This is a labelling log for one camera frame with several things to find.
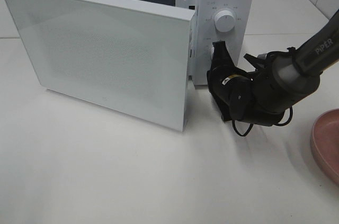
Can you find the white upper power knob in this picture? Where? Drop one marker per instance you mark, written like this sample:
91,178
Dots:
225,20

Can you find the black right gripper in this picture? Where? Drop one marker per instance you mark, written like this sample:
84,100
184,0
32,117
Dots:
230,89

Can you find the white microwave door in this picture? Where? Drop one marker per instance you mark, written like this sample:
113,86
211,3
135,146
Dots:
127,55

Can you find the pink round plate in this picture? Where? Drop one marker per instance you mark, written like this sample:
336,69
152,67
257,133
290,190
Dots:
324,144

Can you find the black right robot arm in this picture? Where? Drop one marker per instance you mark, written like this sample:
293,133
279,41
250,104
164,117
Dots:
280,78

